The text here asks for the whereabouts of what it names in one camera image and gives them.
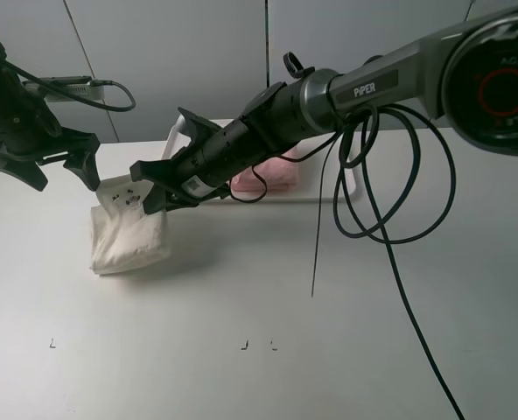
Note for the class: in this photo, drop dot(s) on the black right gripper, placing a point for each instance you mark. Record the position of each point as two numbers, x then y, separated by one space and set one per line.
181 182

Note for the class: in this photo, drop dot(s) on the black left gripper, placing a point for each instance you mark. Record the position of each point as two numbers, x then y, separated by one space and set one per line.
75 149

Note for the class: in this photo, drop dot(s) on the cream white towel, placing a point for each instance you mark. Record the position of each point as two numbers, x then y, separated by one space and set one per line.
123 236

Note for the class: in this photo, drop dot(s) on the pink towel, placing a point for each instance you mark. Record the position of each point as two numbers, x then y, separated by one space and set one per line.
274 174

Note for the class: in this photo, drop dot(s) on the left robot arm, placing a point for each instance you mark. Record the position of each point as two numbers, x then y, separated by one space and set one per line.
31 136

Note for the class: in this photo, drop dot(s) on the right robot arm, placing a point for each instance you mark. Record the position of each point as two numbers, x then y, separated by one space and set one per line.
467 73

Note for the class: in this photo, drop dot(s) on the white rectangular plastic tray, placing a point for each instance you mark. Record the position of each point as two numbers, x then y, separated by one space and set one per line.
309 171

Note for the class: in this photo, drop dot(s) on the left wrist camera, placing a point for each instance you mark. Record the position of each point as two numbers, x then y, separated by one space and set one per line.
81 86

